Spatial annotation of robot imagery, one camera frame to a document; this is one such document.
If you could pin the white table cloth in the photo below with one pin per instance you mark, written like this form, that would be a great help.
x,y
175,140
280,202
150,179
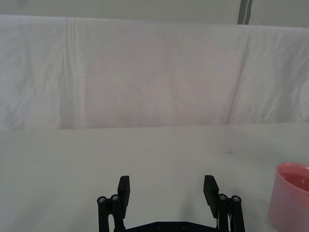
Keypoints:
x,y
154,154

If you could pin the white curtain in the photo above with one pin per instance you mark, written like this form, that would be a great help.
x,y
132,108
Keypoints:
x,y
154,72

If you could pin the pink plastic cup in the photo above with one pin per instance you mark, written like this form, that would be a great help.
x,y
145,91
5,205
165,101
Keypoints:
x,y
287,200

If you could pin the grey striped post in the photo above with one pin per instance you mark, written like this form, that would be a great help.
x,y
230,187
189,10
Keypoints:
x,y
244,12

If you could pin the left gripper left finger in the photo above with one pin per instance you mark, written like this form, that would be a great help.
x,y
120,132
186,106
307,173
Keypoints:
x,y
123,193

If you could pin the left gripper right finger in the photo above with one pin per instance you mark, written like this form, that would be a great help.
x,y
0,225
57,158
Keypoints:
x,y
210,193

